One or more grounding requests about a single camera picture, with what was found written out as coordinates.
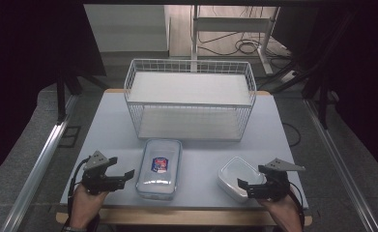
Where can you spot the black square floor frame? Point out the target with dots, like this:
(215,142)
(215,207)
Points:
(70,136)

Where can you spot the aluminium floor rail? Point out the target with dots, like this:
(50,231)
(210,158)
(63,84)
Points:
(38,167)
(341,167)

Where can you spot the person's left hand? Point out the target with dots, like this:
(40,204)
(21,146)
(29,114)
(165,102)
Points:
(85,203)

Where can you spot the clear food container blue lid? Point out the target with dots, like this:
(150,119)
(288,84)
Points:
(159,169)

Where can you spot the white cabinet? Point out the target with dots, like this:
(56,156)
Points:
(125,27)

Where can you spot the person's right hand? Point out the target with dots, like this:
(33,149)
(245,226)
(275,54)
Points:
(281,211)

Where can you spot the white power strip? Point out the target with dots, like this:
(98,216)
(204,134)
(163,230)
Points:
(287,76)

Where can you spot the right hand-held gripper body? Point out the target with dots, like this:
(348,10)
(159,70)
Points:
(273,183)

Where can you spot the white metal desk frame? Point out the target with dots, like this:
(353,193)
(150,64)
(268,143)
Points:
(231,24)

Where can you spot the black metal stand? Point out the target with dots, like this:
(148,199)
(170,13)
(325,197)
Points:
(61,96)
(322,96)

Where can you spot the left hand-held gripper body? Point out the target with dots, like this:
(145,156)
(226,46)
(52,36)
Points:
(96,179)

